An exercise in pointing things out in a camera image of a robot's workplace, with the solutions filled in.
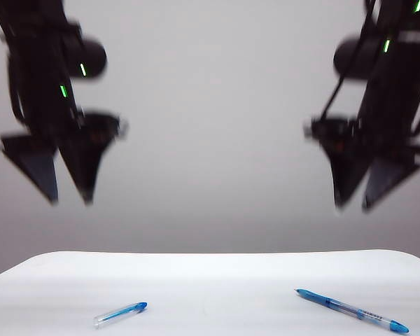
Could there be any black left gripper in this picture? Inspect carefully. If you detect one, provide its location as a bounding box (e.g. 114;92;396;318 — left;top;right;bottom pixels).
1;104;110;205

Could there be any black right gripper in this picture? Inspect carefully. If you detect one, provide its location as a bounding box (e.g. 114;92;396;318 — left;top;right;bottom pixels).
317;116;420;211

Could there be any blue clear ballpoint pen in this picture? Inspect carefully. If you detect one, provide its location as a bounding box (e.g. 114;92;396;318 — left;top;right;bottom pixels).
293;288;410;335

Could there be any clear pen cap blue tip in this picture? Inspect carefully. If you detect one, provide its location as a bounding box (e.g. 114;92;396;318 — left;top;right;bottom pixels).
92;301;148;330

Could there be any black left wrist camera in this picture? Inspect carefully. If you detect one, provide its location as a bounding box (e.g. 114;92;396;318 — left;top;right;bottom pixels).
79;111;130;141

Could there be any black right camera cable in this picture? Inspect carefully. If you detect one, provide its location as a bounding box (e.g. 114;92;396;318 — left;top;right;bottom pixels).
320;0;381;120

